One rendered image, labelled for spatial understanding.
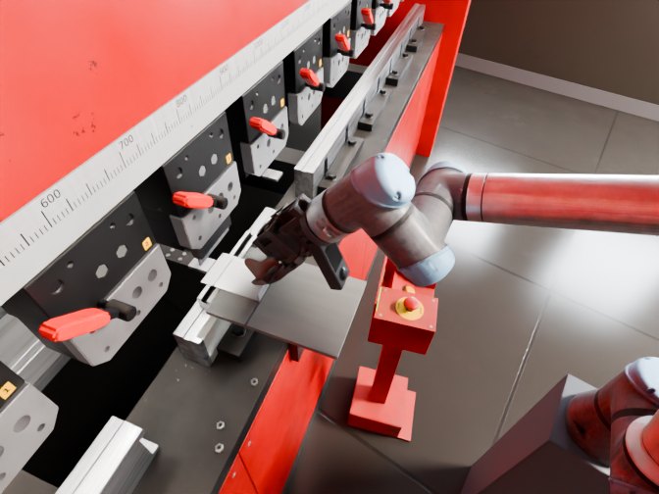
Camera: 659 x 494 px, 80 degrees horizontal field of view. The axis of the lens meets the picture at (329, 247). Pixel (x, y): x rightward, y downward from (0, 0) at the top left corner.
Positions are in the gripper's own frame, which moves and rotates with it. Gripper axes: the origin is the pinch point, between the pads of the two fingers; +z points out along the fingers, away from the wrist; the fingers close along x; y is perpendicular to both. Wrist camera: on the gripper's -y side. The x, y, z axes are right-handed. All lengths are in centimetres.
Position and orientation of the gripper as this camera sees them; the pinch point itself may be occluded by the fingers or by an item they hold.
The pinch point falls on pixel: (267, 271)
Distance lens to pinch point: 76.3
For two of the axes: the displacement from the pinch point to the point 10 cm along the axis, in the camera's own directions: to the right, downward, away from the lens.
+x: -3.4, 6.8, -6.5
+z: -6.2, 3.5, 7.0
